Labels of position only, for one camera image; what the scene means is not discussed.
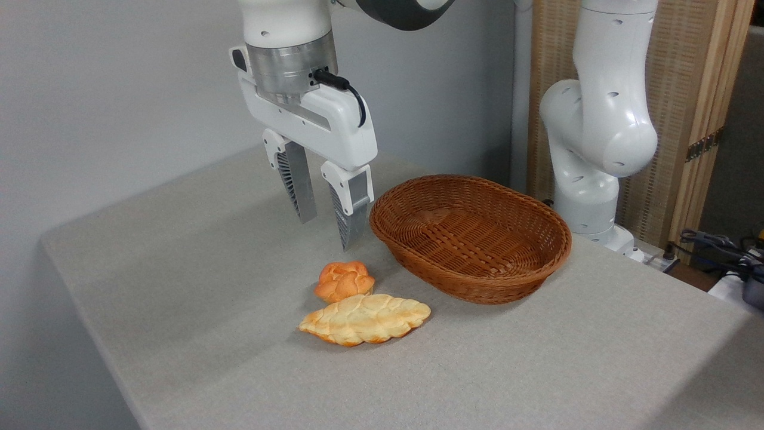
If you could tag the small round orange bread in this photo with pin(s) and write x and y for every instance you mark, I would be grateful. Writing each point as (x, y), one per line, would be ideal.
(344, 280)

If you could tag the brown wicker basket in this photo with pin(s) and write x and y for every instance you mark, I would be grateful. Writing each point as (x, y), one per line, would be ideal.
(471, 239)

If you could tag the metal screen hinge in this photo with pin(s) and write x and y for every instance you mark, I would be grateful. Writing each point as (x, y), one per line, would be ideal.
(703, 145)

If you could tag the wooden woven folding screen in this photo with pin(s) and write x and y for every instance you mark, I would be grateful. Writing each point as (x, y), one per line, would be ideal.
(677, 89)

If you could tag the grey device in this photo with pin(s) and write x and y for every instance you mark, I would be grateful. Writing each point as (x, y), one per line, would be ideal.
(755, 291)

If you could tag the long braided bread loaf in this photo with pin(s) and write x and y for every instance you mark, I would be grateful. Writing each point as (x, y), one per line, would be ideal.
(364, 319)

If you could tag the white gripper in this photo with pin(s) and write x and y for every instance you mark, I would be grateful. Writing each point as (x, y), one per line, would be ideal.
(343, 128)

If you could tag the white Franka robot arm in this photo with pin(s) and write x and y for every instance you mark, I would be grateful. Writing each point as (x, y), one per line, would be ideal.
(597, 119)

